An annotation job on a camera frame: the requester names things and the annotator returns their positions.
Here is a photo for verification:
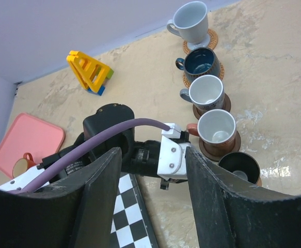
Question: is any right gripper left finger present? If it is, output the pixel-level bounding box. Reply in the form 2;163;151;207
0;148;122;247

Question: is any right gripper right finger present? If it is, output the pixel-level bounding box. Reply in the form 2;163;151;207
185;147;301;247

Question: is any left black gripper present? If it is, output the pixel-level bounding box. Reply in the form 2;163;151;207
40;103;161;181

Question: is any dark brown cup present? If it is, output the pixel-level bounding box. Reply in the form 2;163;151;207
217;152;262;187

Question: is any black white chessboard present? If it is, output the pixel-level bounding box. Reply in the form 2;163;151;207
109;173;159;248

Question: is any dark wooden coaster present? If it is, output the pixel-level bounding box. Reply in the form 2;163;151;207
192;93;231;119
199;131;241;162

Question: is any orange cup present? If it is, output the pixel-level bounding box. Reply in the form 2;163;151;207
12;152;37;178

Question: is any pink patterned cup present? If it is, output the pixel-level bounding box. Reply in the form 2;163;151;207
186;109;237;151

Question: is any woven rattan coaster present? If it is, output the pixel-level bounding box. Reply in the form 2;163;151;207
182;28;218;54
183;62;225;89

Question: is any grey printed mug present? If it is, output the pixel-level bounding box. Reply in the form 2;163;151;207
180;75;225;111

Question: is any dark blue cup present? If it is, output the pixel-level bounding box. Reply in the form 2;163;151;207
175;47;220;83

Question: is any light blue cup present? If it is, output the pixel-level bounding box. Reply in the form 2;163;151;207
166;1;210;50

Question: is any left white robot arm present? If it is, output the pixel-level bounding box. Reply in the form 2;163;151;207
0;103;169;192

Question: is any pink plastic tray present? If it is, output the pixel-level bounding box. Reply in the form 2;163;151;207
0;113;65;178

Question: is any yellow blue block structure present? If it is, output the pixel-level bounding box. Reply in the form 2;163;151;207
66;50;114;96

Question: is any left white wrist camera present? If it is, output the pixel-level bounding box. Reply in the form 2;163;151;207
157;122;192;190

